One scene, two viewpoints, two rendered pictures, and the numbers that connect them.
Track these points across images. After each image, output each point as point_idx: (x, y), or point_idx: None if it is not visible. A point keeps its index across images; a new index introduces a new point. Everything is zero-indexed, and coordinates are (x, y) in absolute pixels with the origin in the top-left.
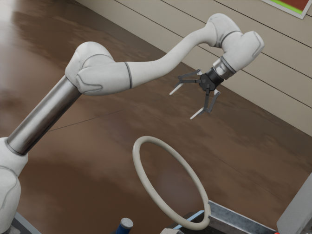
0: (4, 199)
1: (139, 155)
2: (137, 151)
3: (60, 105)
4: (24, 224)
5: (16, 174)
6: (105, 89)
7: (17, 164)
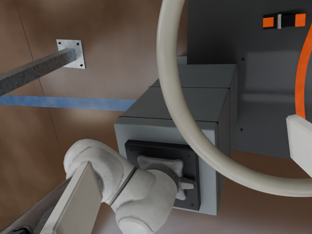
0: (157, 229)
1: (218, 158)
2: (206, 158)
3: None
4: (168, 133)
5: (121, 178)
6: None
7: (112, 190)
